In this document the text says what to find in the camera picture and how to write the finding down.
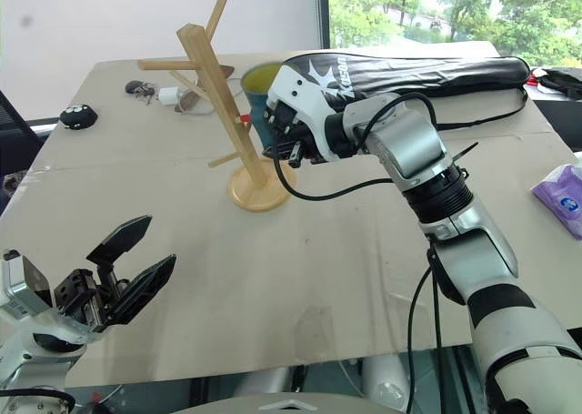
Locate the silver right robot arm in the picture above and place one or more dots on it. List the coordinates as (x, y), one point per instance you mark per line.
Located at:
(409, 145)

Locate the red white tag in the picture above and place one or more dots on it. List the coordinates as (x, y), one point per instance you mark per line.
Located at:
(245, 119)

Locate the white curved robot torso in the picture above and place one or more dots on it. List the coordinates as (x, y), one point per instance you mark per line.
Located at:
(282, 402)

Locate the black round device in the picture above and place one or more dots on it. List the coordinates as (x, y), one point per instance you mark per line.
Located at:
(78, 116)

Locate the white charger plug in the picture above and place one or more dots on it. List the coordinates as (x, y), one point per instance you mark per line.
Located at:
(167, 96)

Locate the black white racket bag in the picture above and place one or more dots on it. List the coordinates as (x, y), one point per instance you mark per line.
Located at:
(432, 75)

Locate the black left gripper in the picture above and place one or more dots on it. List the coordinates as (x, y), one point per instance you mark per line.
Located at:
(86, 295)

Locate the purple tissue pack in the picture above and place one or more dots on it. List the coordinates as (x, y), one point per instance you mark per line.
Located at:
(564, 195)

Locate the black office chair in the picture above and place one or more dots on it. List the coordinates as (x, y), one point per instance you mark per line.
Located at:
(13, 141)

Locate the black window frame post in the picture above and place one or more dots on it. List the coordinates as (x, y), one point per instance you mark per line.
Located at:
(322, 13)

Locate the brown cardboard sheet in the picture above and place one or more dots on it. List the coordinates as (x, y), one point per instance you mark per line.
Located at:
(273, 273)

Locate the wooden mug tree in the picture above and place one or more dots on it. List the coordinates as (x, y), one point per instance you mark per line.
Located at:
(227, 114)

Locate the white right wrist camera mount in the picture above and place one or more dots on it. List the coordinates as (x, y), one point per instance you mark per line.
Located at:
(309, 100)

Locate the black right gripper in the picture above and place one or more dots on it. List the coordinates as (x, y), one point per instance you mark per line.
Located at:
(291, 127)

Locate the white rounded leg shell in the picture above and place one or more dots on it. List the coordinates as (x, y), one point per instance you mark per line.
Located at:
(384, 377)

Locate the blue mug yellow inside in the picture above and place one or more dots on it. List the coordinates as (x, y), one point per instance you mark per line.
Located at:
(257, 79)

